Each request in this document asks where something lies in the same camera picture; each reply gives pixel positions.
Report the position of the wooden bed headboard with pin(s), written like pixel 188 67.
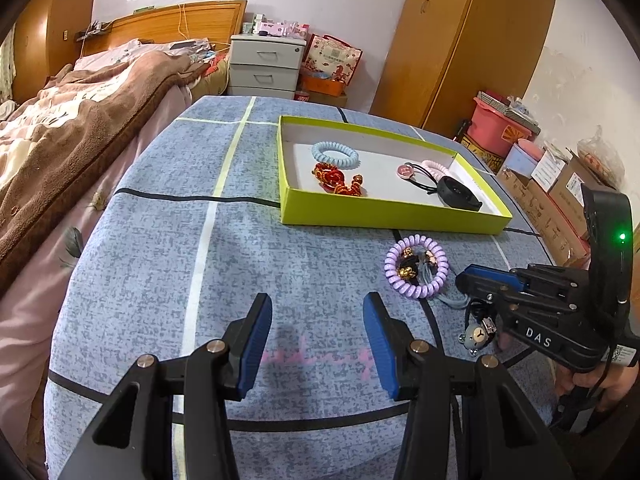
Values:
pixel 200 22

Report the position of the black round clip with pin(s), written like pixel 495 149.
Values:
pixel 446 192

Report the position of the person's right hand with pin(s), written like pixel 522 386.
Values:
pixel 620 392

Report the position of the pink clutter on cabinet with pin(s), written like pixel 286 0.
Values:
pixel 277 27

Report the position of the pink lidded container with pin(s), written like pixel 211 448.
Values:
pixel 522 155

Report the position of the pink plastic basket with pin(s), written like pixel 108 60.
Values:
pixel 500 127

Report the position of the yellow patterned box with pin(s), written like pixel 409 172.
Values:
pixel 480 152

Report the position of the red drink can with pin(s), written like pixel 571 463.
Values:
pixel 301 96

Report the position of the long brown cardboard box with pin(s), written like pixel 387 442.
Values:
pixel 545 215

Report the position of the green cardboard box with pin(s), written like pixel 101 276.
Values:
pixel 390 210

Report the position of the red knot ornament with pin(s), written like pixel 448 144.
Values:
pixel 327 174
pixel 354 187

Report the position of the clear plastic bag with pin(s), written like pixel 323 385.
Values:
pixel 602 155

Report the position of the pink feather print sheet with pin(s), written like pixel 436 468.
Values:
pixel 35 340

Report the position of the white labelled box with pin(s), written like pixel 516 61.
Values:
pixel 549 170

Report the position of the grey drawer cabinet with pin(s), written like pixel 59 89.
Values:
pixel 262 67

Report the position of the red floral gift bag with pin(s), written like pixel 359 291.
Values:
pixel 332 57

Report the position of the brown blanket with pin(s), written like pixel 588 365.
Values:
pixel 85 125

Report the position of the floral curtain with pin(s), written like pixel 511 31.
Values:
pixel 6 72

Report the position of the orange box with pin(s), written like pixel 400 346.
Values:
pixel 322 86

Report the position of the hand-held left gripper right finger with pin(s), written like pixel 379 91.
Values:
pixel 382 350

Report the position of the narrow wooden wardrobe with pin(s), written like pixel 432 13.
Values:
pixel 50 30

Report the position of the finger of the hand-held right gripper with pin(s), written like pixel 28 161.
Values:
pixel 485 293
pixel 485 275

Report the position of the large wooden wardrobe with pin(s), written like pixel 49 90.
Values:
pixel 465 35

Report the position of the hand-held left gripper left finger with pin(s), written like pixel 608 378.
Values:
pixel 255 350

